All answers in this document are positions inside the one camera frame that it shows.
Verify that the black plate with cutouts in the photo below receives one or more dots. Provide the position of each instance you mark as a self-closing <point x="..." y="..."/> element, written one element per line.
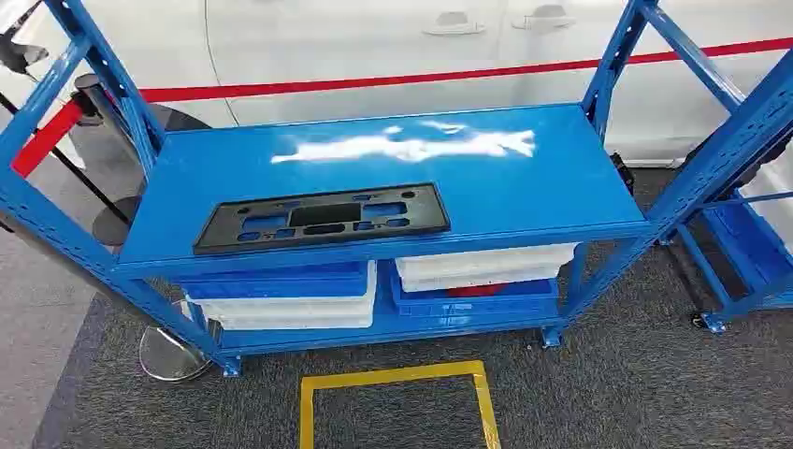
<point x="427" y="218"/>

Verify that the blue plastic bin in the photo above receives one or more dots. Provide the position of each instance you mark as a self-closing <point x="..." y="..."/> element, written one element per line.
<point x="433" y="304"/>
<point x="279" y="285"/>

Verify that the white plastic bin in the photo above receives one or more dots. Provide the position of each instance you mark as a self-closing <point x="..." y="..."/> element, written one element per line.
<point x="483" y="263"/>
<point x="291" y="310"/>

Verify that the red item in bin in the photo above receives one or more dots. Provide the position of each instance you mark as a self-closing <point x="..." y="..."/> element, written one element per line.
<point x="477" y="290"/>

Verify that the blue metal shelf rack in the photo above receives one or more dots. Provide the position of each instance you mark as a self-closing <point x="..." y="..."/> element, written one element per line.
<point x="495" y="186"/>

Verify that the long red barrier belt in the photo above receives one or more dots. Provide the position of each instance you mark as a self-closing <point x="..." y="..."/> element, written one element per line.
<point x="384" y="80"/>

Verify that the white car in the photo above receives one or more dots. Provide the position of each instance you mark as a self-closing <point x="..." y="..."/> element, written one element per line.
<point x="371" y="43"/>

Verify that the yellow floor tape square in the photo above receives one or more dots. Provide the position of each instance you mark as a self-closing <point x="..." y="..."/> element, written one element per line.
<point x="306" y="415"/>

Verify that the chrome round stanchion base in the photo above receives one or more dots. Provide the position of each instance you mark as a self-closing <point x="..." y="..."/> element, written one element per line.
<point x="170" y="353"/>

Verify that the thin black pole stand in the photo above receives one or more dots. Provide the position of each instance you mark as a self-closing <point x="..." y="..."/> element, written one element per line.
<point x="118" y="224"/>

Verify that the small blue metal rack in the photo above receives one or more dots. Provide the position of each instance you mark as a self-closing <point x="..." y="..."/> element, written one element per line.
<point x="749" y="248"/>

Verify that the short red barrier belt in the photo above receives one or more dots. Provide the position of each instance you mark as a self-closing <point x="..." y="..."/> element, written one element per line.
<point x="46" y="139"/>

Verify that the stanchion post with black head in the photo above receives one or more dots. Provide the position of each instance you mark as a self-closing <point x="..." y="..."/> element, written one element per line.
<point x="90" y="99"/>

